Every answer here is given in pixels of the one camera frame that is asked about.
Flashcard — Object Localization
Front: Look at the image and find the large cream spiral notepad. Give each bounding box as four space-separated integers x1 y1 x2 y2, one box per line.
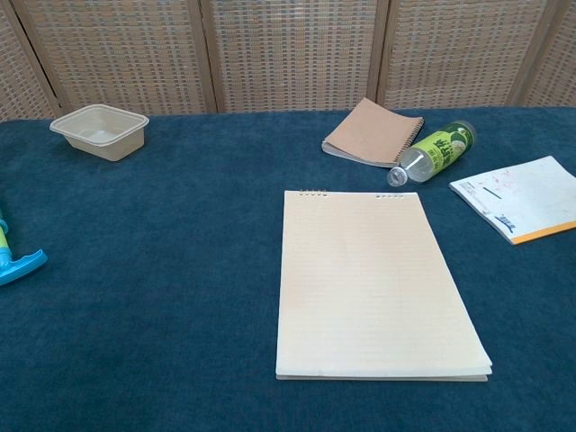
274 188 493 383

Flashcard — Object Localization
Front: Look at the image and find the brown kraft spiral notebook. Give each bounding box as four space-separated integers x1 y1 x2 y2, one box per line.
320 97 426 170

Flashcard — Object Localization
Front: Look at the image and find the dark blue tablecloth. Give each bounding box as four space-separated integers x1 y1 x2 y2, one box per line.
0 105 576 432

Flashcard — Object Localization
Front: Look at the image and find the woven rattan folding screen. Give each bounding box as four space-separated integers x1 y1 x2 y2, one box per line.
0 0 576 122

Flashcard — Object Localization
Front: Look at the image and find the clear bottle with green label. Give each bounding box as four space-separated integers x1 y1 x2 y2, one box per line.
386 120 478 188

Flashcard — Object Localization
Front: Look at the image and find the beige plastic food container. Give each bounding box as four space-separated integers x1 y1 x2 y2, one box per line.
49 103 150 163

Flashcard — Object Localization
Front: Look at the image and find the white notepad with orange edge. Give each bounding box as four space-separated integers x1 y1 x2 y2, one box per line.
448 155 576 246

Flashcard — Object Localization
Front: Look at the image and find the blue and green plastic toy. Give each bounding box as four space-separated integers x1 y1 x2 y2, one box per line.
0 207 49 287

